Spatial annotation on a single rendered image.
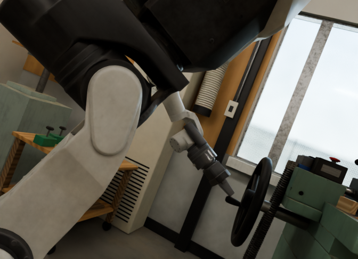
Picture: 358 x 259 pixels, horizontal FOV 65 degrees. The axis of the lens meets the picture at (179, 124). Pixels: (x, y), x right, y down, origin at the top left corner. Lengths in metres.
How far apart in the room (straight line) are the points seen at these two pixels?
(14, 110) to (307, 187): 2.15
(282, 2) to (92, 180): 0.43
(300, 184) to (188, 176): 1.63
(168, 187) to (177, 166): 0.20
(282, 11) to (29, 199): 0.52
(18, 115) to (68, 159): 2.00
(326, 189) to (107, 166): 0.63
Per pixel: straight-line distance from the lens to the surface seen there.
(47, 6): 0.50
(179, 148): 0.99
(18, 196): 0.53
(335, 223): 0.80
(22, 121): 2.45
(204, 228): 2.45
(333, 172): 0.90
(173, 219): 2.51
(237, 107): 2.29
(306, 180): 0.88
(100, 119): 0.45
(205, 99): 2.24
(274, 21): 0.54
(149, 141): 2.21
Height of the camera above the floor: 0.95
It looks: level
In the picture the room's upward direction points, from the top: 22 degrees clockwise
